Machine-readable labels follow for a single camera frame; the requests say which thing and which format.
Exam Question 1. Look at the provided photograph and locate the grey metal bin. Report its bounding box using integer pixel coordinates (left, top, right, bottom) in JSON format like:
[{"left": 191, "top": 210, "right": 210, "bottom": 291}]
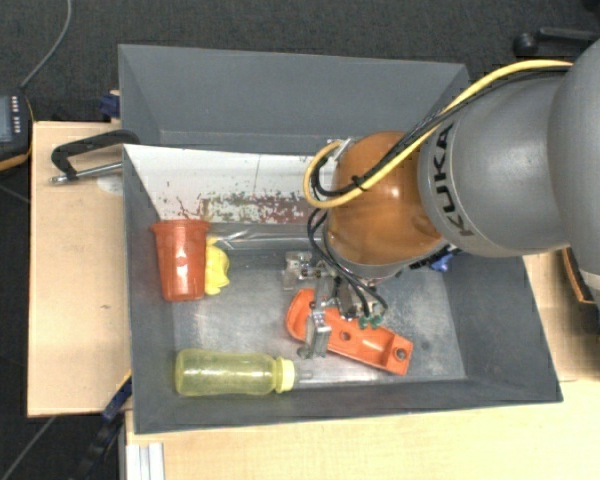
[{"left": 117, "top": 43, "right": 564, "bottom": 435}]

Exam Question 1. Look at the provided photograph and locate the yellow cloth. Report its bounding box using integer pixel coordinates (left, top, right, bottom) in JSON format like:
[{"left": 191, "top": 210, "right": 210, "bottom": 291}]
[{"left": 204, "top": 236, "right": 232, "bottom": 297}]

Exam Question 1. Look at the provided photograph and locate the yellow clear plastic bottle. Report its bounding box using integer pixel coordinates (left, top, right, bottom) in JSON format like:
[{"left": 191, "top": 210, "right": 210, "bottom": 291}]
[{"left": 174, "top": 347, "right": 314, "bottom": 398}]

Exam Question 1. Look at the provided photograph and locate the orange plastic cup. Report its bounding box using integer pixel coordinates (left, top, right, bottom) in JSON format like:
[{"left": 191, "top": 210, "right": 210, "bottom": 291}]
[{"left": 150, "top": 218, "right": 213, "bottom": 303}]

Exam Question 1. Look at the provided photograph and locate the orange plastic bracket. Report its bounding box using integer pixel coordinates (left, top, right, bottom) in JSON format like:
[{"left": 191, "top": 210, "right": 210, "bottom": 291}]
[{"left": 285, "top": 288, "right": 415, "bottom": 376}]

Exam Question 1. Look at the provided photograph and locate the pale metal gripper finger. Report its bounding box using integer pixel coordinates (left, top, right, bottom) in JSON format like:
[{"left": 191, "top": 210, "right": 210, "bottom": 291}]
[
  {"left": 315, "top": 315, "right": 332, "bottom": 359},
  {"left": 297, "top": 311, "right": 319, "bottom": 361}
]

